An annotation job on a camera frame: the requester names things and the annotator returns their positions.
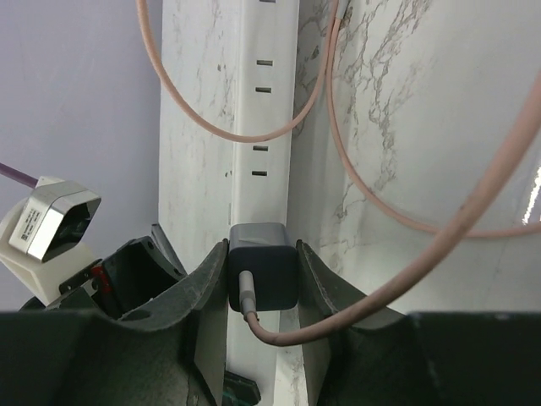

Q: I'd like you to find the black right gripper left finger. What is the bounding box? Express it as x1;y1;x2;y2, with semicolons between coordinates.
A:
1;241;228;405

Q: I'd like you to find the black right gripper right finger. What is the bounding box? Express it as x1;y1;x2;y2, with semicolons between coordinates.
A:
295;239;541;406

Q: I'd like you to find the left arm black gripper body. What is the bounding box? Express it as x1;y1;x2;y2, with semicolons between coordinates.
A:
21;223;187;320

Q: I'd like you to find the grey small charger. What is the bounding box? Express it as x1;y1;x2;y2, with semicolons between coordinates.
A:
227;222;298;312

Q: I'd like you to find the white power strip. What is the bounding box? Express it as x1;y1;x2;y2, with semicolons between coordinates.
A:
227;1;299;405

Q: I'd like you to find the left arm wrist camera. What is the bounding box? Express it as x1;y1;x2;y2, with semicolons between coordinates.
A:
1;177;101;305

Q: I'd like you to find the thin pink charging cable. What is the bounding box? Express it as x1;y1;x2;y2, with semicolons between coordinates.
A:
135;0;541;348

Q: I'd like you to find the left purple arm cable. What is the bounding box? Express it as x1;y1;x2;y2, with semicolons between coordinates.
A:
0;162;40;187

